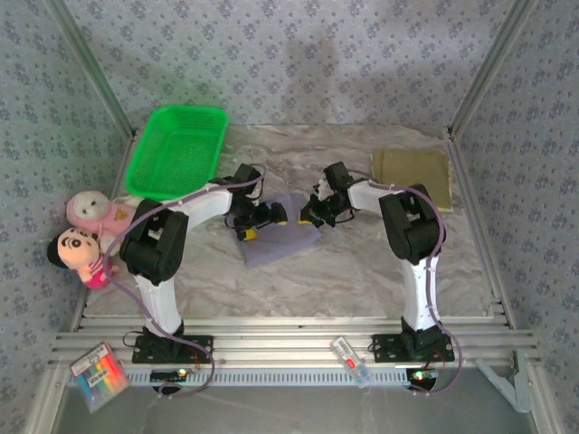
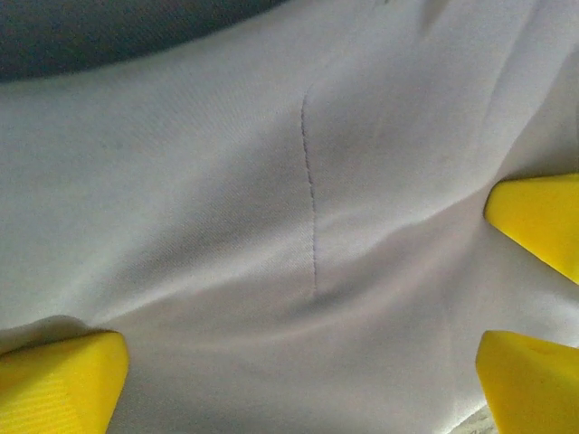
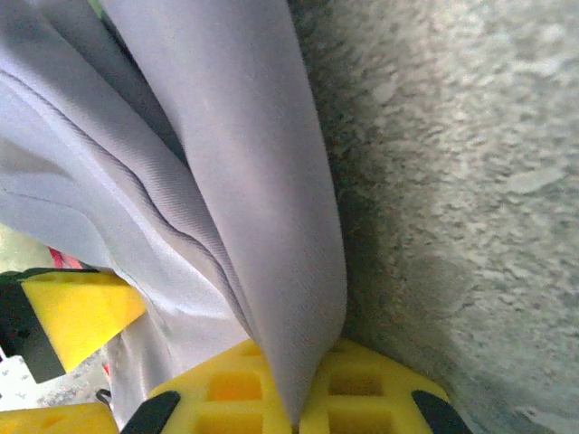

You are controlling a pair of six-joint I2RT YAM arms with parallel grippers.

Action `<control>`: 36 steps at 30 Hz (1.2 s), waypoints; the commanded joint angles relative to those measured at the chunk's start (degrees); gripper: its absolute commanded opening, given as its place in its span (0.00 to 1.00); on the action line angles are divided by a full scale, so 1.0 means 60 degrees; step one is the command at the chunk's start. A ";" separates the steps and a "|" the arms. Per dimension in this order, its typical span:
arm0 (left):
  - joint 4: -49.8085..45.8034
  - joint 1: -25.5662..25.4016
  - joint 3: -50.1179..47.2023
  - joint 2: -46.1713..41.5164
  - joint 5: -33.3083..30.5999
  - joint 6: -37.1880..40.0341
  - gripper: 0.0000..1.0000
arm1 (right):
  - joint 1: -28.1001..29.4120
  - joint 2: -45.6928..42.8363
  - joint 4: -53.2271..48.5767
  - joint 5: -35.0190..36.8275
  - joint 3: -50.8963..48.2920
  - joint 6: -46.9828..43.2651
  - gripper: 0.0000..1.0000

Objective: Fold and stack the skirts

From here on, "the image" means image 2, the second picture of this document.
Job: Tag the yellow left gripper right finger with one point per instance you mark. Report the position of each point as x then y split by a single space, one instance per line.
534 393

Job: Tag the plain lavender skirt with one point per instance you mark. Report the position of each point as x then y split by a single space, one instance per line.
226 203

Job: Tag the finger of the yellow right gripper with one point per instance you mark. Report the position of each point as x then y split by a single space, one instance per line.
543 217

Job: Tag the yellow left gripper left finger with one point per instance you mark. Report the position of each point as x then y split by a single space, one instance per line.
54 389

